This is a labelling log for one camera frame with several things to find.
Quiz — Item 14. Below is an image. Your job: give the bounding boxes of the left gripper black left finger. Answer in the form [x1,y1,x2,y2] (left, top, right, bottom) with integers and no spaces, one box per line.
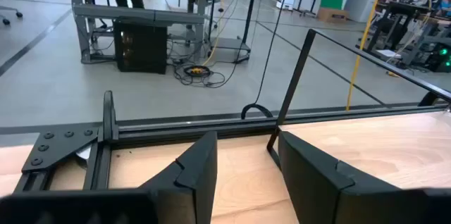
[139,130,218,224]

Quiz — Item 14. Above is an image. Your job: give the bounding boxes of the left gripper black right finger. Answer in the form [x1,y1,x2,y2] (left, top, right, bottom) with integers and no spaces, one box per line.
[277,130,424,224]

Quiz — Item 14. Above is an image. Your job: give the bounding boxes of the black-framed wooden shelf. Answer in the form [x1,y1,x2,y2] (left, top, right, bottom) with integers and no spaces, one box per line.
[266,28,451,192]

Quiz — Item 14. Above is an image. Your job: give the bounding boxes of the black computer case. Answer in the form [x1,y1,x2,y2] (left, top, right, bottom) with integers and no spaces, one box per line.
[113,18,168,75]

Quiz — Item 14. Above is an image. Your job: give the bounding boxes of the black standing desk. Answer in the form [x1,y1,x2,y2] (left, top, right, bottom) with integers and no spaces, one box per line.
[207,0,264,65]

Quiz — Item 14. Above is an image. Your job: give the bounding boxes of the cardboard box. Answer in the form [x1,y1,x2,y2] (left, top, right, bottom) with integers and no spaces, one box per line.
[316,7,350,24]

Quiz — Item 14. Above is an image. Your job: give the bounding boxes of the computer with green lights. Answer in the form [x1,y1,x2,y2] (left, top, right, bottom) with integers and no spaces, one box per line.
[424,42,451,73]

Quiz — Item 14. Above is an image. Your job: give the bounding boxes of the wooden-top grey desk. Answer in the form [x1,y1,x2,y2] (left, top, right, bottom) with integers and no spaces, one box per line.
[64,0,211,65]

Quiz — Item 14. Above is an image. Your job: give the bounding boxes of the dark cluttered desk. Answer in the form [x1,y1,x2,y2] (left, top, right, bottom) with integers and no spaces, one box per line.
[355,1,451,67]

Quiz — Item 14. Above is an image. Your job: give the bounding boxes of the black aluminium table frame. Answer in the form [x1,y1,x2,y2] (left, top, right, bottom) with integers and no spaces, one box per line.
[13,89,451,194]

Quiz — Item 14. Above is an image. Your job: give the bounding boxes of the black hanging cable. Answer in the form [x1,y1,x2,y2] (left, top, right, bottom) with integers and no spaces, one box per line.
[241,0,294,120]

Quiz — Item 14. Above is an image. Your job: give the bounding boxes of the coiled floor cables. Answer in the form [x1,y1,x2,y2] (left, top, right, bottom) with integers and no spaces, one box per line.
[174,63,226,89]

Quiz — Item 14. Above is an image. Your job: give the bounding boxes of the yellow hanging cable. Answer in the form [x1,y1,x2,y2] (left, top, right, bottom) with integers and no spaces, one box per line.
[346,0,390,111]

